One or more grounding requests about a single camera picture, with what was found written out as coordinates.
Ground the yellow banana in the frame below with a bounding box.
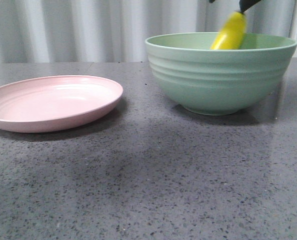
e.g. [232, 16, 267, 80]
[210, 11, 247, 50]

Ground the green ribbed bowl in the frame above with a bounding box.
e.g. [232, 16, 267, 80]
[145, 32, 297, 116]

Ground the pink plate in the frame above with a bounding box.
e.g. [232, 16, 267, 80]
[0, 75, 123, 133]

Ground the white pleated curtain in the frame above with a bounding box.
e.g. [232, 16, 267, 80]
[0, 0, 297, 64]

